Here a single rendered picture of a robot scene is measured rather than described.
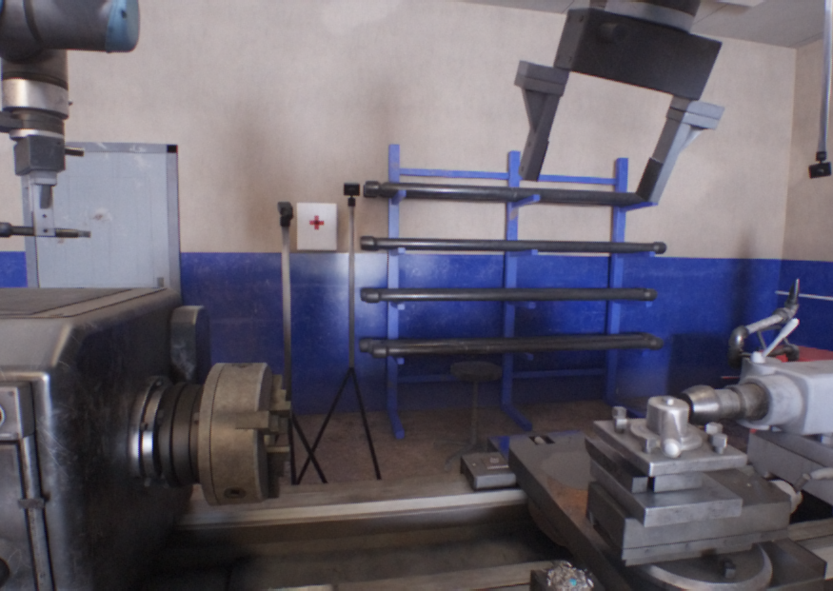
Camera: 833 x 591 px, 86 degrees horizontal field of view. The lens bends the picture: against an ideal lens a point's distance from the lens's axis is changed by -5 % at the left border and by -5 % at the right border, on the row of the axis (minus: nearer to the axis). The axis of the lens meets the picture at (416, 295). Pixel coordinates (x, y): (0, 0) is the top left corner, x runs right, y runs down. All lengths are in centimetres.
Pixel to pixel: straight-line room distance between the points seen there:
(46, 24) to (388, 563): 114
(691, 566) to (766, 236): 498
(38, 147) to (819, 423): 159
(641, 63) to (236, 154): 366
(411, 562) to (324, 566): 19
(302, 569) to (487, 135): 359
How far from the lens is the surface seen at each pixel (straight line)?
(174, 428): 88
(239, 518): 117
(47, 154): 91
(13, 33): 86
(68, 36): 83
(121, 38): 81
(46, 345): 73
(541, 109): 47
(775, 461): 155
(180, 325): 104
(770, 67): 591
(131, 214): 411
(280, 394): 97
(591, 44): 46
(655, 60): 49
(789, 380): 135
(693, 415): 118
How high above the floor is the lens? 144
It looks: 6 degrees down
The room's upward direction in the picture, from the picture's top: 1 degrees clockwise
